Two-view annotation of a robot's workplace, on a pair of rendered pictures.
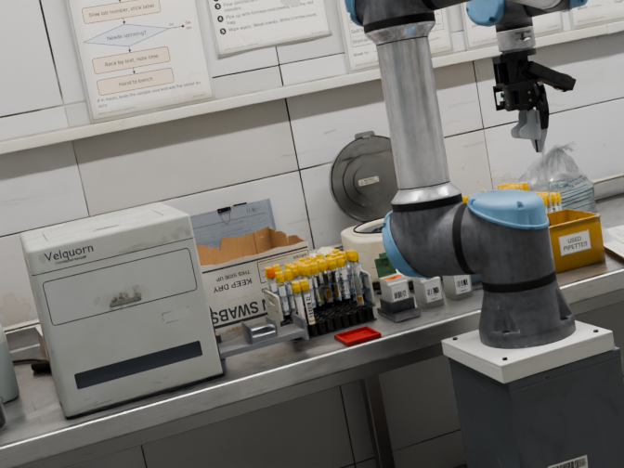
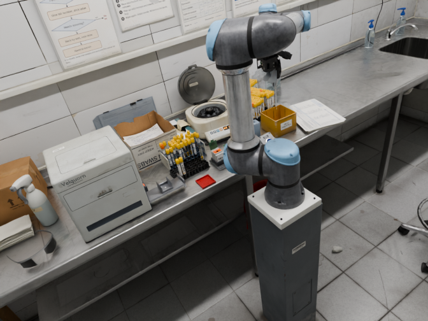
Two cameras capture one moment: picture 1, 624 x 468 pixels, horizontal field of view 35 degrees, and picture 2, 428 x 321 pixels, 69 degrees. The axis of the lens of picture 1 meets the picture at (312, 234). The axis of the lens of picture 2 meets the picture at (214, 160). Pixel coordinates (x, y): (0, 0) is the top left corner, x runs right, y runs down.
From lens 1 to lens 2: 0.75 m
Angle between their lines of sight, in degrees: 26
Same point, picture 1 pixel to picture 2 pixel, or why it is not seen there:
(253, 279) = (154, 148)
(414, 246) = (239, 166)
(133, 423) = (116, 241)
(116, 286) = (99, 188)
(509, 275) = (283, 183)
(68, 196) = (58, 107)
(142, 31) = (81, 22)
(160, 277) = (120, 179)
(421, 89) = (245, 98)
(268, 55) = (146, 29)
